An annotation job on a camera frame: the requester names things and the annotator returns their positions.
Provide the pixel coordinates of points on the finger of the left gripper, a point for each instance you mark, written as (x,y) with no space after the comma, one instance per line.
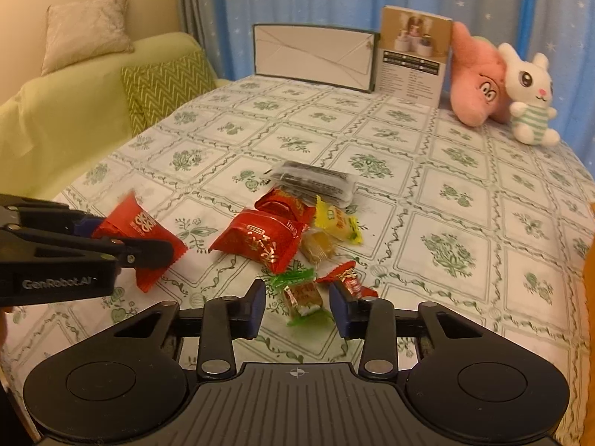
(125,252)
(85,225)

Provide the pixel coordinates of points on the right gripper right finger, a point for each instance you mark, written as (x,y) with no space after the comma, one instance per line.
(372,320)

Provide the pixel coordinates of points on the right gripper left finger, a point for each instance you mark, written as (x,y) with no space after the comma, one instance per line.
(224,320)

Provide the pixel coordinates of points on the red square snack packet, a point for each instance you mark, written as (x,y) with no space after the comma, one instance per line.
(130,219)

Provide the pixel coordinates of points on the small red candy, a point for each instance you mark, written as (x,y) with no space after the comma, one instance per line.
(347,276)

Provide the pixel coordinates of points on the green-wrapped brown candy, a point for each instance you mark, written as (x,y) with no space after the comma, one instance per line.
(300,295)

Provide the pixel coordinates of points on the large red snack packet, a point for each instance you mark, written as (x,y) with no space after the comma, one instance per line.
(261,237)

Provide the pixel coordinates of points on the brown clear-wrapped candy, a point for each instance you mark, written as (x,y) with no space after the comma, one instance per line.
(317,247)

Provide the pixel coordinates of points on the red gold snack packet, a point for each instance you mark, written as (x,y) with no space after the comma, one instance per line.
(284,204)

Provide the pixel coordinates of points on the person left hand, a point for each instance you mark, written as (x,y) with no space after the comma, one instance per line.
(3,326)

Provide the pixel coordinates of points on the green sofa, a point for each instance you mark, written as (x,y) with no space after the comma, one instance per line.
(62,126)

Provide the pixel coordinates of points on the yellow candy packet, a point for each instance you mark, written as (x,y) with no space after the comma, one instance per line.
(336,223)

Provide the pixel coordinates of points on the clear black snack bag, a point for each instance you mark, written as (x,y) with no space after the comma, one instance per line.
(332,186)

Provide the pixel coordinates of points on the floral green white tablecloth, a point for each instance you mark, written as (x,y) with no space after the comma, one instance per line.
(493,229)

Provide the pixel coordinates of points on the green zigzag cushion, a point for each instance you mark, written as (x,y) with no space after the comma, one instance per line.
(155,91)

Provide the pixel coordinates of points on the beige cushion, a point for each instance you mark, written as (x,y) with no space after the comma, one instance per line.
(78,31)

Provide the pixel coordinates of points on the orange plastic tray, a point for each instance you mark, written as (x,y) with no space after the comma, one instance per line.
(588,437)

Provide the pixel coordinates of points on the pink starfish plush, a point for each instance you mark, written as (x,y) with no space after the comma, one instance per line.
(477,79)

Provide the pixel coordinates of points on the white flat box green edge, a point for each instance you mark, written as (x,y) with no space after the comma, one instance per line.
(343,57)

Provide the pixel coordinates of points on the brown product box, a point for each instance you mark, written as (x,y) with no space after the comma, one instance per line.
(412,55)

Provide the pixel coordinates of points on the white rabbit plush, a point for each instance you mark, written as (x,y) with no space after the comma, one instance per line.
(530,88)

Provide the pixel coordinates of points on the blue star curtain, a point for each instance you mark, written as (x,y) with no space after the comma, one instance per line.
(561,29)

